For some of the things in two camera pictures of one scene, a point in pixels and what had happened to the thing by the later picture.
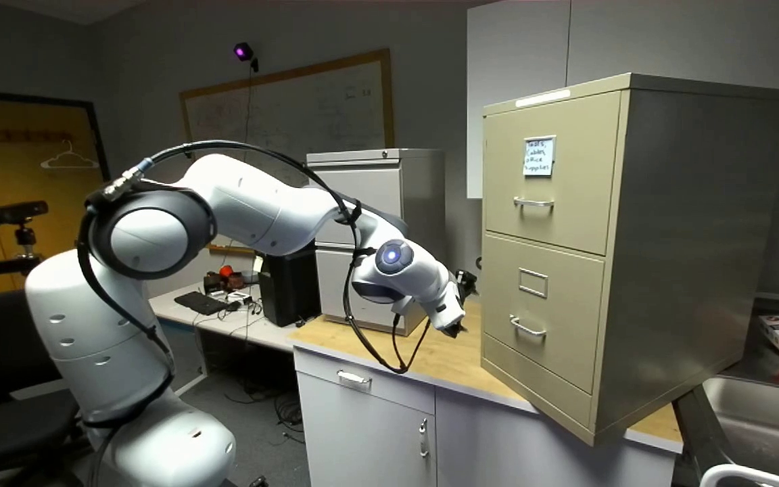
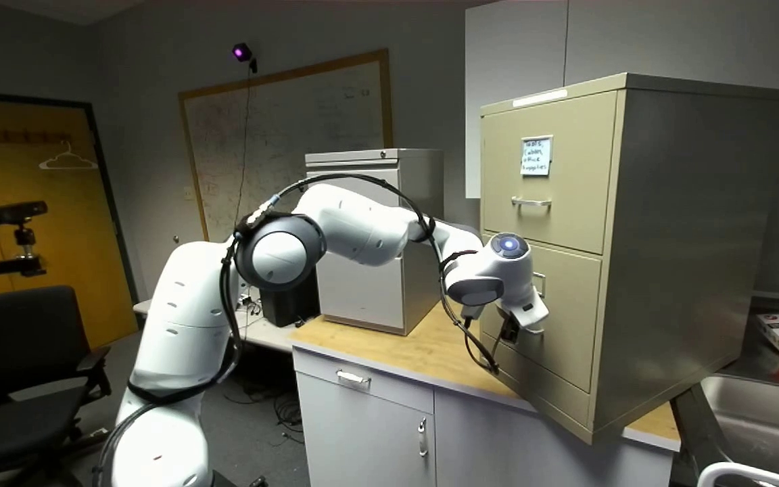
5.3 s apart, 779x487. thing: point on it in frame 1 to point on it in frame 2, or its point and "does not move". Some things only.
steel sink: x=773 y=433 does not move
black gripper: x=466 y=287 to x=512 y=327
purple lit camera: x=245 y=52 does not move
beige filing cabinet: x=625 y=240 does not move
